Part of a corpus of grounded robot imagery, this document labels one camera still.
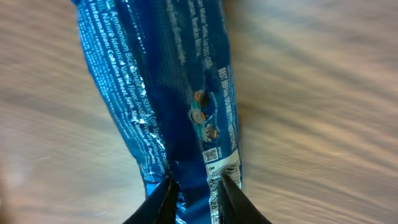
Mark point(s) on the blue snack wrapper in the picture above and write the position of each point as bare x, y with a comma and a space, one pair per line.
163, 69

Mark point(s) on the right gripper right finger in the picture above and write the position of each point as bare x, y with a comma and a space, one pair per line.
234, 206

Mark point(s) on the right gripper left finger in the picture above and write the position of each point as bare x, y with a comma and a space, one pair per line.
160, 207

